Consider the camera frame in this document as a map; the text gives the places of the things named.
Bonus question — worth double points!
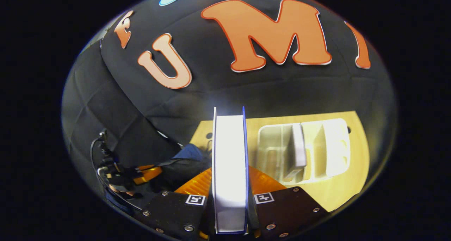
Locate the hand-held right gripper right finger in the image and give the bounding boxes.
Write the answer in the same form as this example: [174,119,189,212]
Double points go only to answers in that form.
[247,165,330,239]

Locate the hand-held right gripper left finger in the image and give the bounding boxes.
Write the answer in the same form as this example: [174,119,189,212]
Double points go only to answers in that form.
[141,167,214,240]

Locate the white spine book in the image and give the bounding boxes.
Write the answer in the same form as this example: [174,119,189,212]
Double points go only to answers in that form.
[282,123,308,180]

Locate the blue spine book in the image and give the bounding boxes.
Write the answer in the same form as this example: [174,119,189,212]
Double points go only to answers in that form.
[211,106,250,234]

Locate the white plastic bookshelf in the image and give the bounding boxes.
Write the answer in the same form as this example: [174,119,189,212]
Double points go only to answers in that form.
[257,118,351,185]

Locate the black quilted side cloth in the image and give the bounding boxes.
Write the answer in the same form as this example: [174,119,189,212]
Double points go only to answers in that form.
[62,45,184,199]

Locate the black backdrop cloth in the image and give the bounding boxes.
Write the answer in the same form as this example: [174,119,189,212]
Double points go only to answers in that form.
[100,0,397,153]

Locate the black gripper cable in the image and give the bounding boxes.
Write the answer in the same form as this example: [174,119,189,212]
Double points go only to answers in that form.
[90,137,143,212]

